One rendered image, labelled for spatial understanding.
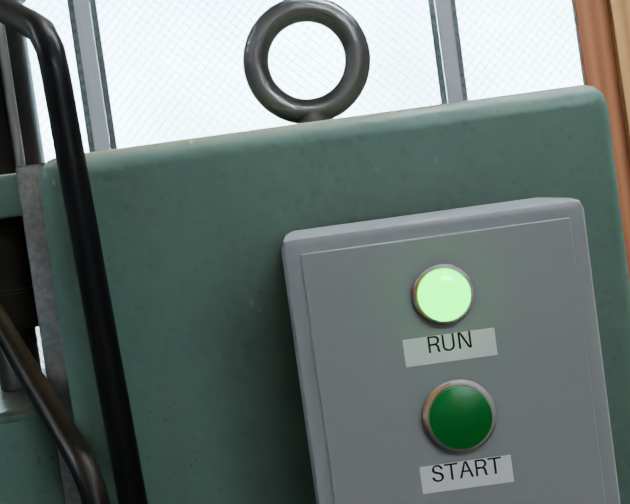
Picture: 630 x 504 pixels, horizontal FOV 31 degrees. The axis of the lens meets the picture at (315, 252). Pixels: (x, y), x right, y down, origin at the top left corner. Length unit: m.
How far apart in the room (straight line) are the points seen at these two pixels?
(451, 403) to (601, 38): 1.57
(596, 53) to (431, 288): 1.56
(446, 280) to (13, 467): 0.22
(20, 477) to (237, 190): 0.16
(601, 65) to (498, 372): 1.55
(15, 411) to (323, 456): 0.16
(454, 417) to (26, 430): 0.20
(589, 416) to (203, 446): 0.15
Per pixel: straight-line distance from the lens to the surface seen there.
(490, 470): 0.38
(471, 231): 0.37
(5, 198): 0.51
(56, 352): 0.48
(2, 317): 0.51
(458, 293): 0.36
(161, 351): 0.43
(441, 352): 0.37
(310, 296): 0.37
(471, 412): 0.37
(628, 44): 1.89
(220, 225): 0.43
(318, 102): 0.53
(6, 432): 0.49
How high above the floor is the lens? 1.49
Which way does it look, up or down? 3 degrees down
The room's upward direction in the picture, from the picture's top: 8 degrees counter-clockwise
